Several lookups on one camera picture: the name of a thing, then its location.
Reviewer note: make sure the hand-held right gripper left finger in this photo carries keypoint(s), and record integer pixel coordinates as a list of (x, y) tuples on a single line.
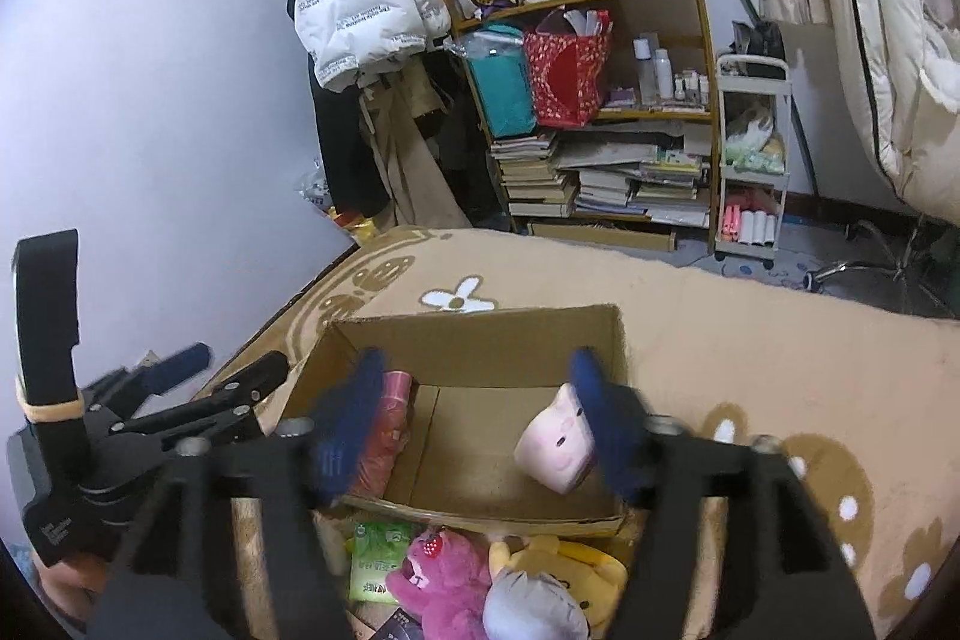
[(351, 419)]

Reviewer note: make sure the short white bottle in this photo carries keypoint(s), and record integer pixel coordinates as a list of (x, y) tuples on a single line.
[(662, 78)]

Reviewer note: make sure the beige hanging coat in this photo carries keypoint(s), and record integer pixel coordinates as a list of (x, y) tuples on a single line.
[(420, 160)]

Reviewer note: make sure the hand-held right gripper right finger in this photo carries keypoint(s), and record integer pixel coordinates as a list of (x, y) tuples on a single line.
[(600, 419)]

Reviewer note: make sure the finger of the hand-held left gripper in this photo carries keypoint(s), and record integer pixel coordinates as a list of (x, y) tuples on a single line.
[(240, 389), (176, 366)]

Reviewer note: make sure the pile of foil snack packets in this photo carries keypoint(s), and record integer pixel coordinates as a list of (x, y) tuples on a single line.
[(352, 224)]

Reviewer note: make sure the row of small bottles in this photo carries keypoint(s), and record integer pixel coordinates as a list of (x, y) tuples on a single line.
[(691, 87)]

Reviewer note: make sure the chrome office chair base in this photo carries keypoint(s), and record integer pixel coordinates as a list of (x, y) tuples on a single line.
[(862, 265)]

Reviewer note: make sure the pink plastic packet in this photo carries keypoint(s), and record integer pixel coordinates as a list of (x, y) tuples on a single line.
[(388, 426)]

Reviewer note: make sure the stack of books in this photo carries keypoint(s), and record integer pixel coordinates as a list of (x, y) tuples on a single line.
[(600, 183)]

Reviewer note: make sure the white rolling cart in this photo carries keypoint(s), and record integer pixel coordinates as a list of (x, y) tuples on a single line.
[(750, 190)]

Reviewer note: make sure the green tissue pack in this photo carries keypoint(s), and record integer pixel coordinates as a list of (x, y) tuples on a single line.
[(379, 554)]

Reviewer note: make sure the dark packet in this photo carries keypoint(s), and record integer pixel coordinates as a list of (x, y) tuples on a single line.
[(397, 626)]

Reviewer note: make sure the brown cardboard box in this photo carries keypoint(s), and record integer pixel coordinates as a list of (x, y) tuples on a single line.
[(465, 437)]

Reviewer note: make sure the grey plush toy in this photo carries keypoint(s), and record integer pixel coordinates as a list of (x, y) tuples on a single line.
[(529, 610)]

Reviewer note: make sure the yellow bear plush toy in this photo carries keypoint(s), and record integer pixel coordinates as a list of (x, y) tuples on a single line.
[(577, 561)]

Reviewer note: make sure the teal bag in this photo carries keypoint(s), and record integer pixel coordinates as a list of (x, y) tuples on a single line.
[(502, 93)]

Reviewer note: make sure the red patterned gift bag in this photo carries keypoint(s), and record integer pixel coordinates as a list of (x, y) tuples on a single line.
[(566, 78)]

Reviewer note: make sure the pink bottles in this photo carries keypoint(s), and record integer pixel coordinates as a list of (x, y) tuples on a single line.
[(730, 224)]

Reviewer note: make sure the white quilt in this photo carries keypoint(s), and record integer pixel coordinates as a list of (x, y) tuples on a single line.
[(892, 10)]

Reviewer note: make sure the pink pig plush toy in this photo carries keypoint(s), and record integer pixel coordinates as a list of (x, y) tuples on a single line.
[(551, 449)]

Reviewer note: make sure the pink strawberry bear plush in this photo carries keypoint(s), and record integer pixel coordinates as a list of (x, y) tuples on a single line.
[(442, 584)]

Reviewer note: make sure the white wall socket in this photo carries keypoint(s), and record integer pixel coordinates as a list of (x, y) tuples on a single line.
[(150, 358)]

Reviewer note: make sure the wooden bookshelf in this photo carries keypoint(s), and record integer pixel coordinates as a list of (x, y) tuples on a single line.
[(675, 10)]

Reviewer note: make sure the person's left forearm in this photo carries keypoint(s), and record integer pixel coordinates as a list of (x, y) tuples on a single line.
[(67, 584)]

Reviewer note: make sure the white paper rolls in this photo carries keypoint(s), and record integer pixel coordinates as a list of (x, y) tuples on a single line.
[(759, 227)]

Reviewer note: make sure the black hanging coat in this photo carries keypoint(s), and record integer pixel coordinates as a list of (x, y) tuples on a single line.
[(349, 145)]

